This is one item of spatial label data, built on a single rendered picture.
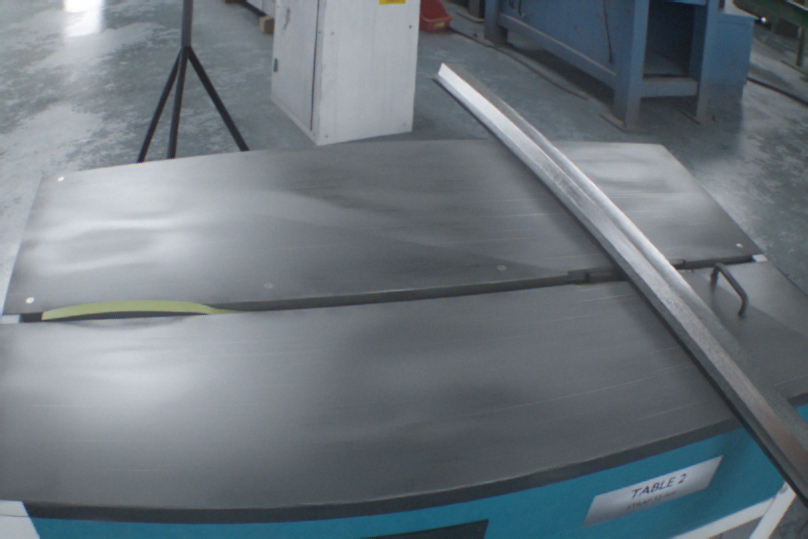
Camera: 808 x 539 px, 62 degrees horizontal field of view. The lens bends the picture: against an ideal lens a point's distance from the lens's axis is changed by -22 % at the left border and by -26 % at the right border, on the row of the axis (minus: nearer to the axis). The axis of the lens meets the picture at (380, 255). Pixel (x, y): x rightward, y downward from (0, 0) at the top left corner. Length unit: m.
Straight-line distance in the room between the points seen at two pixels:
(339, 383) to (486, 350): 0.13
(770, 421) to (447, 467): 0.30
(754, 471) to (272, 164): 0.69
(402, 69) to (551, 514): 2.27
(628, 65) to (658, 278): 2.49
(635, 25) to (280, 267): 2.57
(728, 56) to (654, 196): 3.13
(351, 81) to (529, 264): 1.95
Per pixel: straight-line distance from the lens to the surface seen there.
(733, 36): 4.13
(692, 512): 0.83
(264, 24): 4.11
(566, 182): 0.98
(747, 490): 0.88
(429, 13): 4.39
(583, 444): 0.64
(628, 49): 3.26
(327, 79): 2.70
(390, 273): 0.80
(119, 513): 0.59
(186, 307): 0.75
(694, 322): 0.78
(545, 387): 0.69
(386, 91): 2.82
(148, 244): 0.86
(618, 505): 0.72
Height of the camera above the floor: 1.17
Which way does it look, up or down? 32 degrees down
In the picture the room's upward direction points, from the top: 4 degrees clockwise
